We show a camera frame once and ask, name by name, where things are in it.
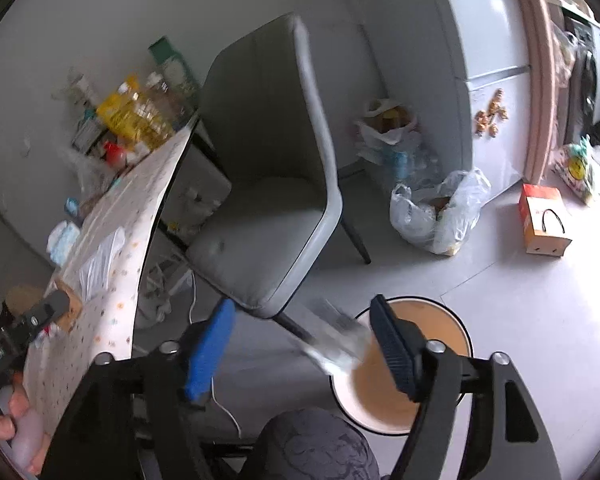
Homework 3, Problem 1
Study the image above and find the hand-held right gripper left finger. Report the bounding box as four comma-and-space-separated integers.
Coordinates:
40, 297, 238, 480

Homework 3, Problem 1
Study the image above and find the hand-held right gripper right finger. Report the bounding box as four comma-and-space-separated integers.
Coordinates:
369, 294, 563, 480

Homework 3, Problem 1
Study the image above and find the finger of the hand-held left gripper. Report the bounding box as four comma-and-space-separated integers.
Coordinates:
26, 290, 71, 329

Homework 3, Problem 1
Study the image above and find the small brown cardboard box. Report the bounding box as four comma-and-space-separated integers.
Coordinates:
5, 285, 84, 333

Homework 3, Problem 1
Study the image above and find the white round trash bin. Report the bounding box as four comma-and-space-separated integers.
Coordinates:
329, 296, 473, 435

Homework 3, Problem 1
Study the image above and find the clear plastic wrapper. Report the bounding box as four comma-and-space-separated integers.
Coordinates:
290, 300, 381, 376

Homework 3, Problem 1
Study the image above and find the flat clear plastic bag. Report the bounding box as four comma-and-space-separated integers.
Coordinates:
79, 227, 127, 301

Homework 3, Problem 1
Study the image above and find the white tissue pack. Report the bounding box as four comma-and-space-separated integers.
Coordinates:
46, 220, 83, 266

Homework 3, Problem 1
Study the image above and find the white power strip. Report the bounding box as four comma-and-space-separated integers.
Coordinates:
140, 255, 196, 321

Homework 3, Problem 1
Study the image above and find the dotted white tablecloth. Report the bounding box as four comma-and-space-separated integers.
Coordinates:
22, 115, 201, 461

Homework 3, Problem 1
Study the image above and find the person's dark patterned trouser leg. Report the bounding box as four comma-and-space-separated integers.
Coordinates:
240, 407, 381, 480

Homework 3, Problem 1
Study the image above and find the crumpled clear plastic bag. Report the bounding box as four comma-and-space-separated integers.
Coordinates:
62, 150, 111, 201

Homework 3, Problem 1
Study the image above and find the clear plastic bag of waste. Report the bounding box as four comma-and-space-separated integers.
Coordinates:
390, 167, 492, 256

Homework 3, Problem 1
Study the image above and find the red lidded jar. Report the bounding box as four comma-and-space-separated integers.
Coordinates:
102, 141, 128, 167

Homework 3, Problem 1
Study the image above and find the pale grey cabinet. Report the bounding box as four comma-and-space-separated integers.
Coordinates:
157, 145, 233, 251

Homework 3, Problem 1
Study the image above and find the grey storage box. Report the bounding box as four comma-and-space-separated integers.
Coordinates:
70, 110, 111, 153

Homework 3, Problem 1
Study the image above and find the yellow cooking oil bottle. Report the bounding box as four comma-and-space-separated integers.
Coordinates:
96, 75, 176, 151

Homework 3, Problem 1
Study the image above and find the white plastic bag with boxes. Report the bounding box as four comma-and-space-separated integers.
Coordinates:
355, 97, 423, 148

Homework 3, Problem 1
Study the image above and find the clear jar with white cap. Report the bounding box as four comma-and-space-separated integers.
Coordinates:
145, 71, 181, 106

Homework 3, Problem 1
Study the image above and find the grey upholstered chair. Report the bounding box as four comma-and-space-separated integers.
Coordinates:
185, 11, 373, 341

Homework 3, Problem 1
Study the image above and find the cluster of yellow fridge magnets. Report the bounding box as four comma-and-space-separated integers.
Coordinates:
472, 89, 511, 137

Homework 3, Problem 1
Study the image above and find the yellow smiley face bag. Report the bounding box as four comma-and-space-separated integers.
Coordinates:
550, 137, 600, 206

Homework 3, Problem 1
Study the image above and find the green carton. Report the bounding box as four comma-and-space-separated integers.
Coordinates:
147, 36, 198, 101

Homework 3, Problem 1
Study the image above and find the white refrigerator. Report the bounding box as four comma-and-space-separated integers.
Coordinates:
420, 0, 536, 206

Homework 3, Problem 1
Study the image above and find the grey washing machine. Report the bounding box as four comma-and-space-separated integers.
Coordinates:
562, 15, 600, 146

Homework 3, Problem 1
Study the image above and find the hanging plastic bag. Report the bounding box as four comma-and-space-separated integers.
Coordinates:
552, 25, 578, 88

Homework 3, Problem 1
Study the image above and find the white cable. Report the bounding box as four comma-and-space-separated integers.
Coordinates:
187, 270, 243, 438

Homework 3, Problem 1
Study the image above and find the black chair frame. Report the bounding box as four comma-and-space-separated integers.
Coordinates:
200, 437, 261, 480

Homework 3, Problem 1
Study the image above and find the orange box with black handle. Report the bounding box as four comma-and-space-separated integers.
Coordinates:
517, 183, 573, 257

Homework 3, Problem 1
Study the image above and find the pink door frame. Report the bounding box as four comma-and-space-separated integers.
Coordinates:
507, 0, 563, 186

